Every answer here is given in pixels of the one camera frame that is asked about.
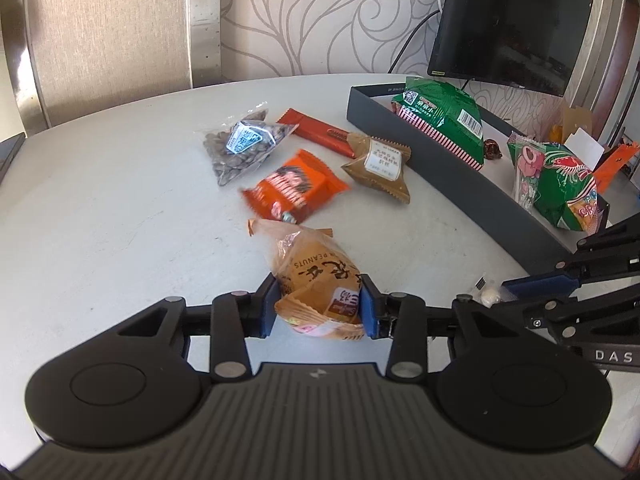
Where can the gold smartphone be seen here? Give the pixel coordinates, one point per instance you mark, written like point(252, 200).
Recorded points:
point(8, 150)

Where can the orange peanut snack bag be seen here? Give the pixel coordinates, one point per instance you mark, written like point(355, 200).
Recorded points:
point(319, 283)

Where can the green pea snack bag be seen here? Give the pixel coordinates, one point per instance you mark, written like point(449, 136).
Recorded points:
point(445, 114)

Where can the clear sunflower seed packet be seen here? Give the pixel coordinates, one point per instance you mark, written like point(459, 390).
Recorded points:
point(245, 145)

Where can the black wall television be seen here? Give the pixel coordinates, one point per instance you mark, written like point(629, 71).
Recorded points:
point(529, 44)

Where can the green shrimp chips bag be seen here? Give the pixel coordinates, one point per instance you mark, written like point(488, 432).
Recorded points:
point(567, 194)

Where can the brown labelled snack packet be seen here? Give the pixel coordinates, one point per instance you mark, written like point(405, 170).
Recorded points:
point(379, 164)

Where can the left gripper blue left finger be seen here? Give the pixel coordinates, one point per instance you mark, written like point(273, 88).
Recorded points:
point(235, 317)

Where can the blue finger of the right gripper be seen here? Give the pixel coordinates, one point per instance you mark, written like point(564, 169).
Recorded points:
point(554, 283)

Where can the dark shallow tray box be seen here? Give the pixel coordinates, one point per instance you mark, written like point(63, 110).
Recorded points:
point(485, 195)

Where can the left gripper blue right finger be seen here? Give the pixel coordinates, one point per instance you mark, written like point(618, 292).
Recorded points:
point(401, 318)

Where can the red chocolate wafer bar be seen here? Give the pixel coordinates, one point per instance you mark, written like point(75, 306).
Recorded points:
point(318, 132)

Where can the orange blue cardboard box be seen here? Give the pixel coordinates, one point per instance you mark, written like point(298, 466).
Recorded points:
point(574, 131)

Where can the orange red snack packet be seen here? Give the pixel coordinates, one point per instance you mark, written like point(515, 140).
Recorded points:
point(294, 191)

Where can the small white candy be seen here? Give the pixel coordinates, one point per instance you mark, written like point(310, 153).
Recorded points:
point(487, 291)

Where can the pink cartoon candy packet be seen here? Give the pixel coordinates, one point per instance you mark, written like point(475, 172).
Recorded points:
point(528, 160)

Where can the brown foil candy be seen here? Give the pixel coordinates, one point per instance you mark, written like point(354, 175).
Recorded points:
point(491, 150)

